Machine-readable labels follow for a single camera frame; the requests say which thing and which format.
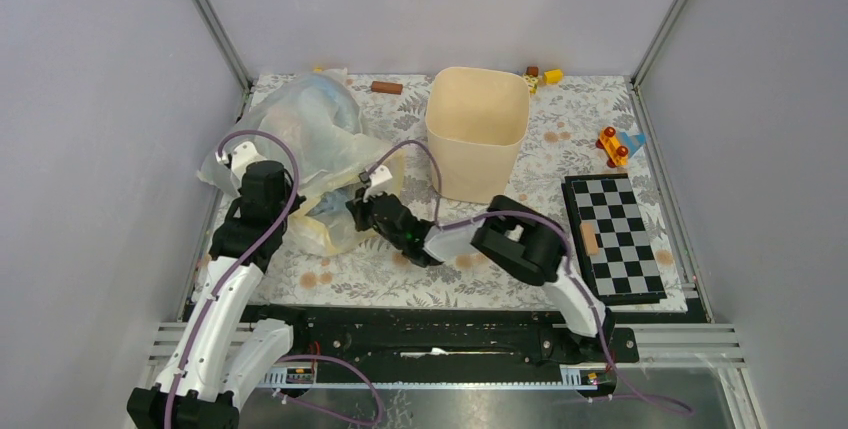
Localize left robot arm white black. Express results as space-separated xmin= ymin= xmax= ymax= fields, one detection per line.
xmin=127 ymin=160 xmax=311 ymax=428

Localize yellow toy figure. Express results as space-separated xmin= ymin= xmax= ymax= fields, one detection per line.
xmin=523 ymin=74 xmax=539 ymax=94

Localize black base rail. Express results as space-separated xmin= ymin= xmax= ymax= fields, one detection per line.
xmin=238 ymin=304 xmax=639 ymax=384

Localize orange red toy car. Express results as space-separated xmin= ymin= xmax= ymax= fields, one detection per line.
xmin=595 ymin=126 xmax=630 ymax=168

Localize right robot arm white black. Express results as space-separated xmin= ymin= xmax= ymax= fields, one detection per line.
xmin=346 ymin=189 xmax=614 ymax=361

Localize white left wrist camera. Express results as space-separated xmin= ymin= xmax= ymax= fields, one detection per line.
xmin=215 ymin=141 xmax=266 ymax=181

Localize black white checkerboard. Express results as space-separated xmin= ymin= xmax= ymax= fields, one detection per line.
xmin=561 ymin=174 xmax=667 ymax=306

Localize translucent white yellow trash bag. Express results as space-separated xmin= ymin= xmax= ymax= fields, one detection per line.
xmin=225 ymin=69 xmax=390 ymax=257

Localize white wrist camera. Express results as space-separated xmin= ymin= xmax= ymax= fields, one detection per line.
xmin=359 ymin=165 xmax=393 ymax=201
xmin=215 ymin=141 xmax=266 ymax=181

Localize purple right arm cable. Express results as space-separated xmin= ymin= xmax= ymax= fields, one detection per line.
xmin=360 ymin=139 xmax=694 ymax=418

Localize light blue trash bag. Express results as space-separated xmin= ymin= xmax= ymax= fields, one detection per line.
xmin=307 ymin=188 xmax=357 ymax=225

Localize small tan wooden block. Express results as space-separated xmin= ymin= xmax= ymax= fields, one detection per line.
xmin=580 ymin=222 xmax=600 ymax=256

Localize brown cylinder toy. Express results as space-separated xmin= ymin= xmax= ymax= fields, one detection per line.
xmin=370 ymin=81 xmax=404 ymax=95

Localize beige plastic trash bin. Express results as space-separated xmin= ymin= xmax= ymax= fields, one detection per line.
xmin=425 ymin=67 xmax=530 ymax=204

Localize yellow toy block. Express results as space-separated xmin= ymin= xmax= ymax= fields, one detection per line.
xmin=542 ymin=69 xmax=564 ymax=85

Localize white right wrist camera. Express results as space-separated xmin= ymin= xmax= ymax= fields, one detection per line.
xmin=359 ymin=165 xmax=393 ymax=201

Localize blue triangle toy piece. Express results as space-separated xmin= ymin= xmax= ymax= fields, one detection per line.
xmin=618 ymin=131 xmax=646 ymax=157

